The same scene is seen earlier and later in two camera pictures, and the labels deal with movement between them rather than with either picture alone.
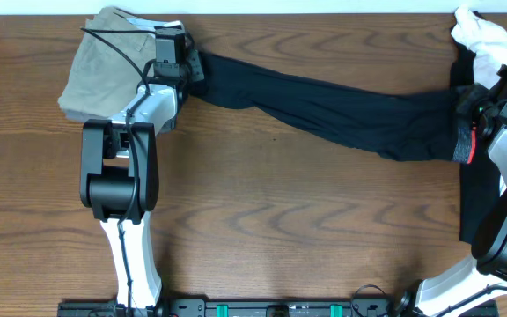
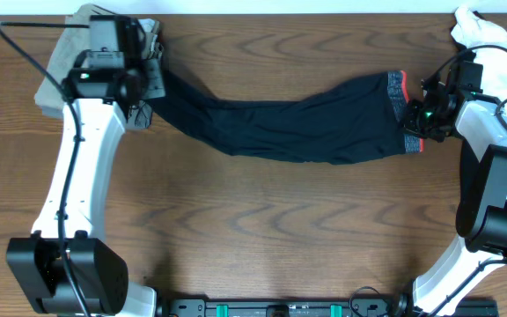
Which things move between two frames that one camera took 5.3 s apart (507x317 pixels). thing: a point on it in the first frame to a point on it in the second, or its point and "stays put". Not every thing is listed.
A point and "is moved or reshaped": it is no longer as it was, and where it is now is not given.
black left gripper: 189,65 to 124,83
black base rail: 235,307 stays put
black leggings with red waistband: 414,126 is moved or reshaped
